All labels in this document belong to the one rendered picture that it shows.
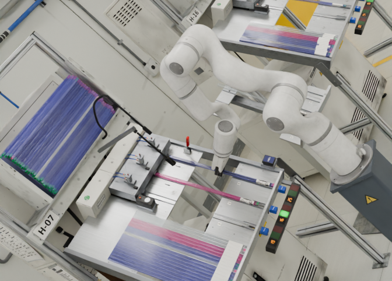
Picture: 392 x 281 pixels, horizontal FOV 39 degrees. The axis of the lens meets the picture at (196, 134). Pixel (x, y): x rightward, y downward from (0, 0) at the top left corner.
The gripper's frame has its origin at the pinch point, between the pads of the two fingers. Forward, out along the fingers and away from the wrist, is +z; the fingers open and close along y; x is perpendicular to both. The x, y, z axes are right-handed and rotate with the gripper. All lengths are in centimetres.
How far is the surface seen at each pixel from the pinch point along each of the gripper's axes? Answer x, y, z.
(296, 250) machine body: 43, -3, 47
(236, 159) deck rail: 4.5, -8.2, -1.1
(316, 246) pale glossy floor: 53, -29, 81
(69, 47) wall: -171, -119, 96
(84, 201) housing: -46, 39, 0
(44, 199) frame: -57, 50, -9
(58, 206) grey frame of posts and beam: -54, 47, -2
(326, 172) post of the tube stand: 44, -40, 26
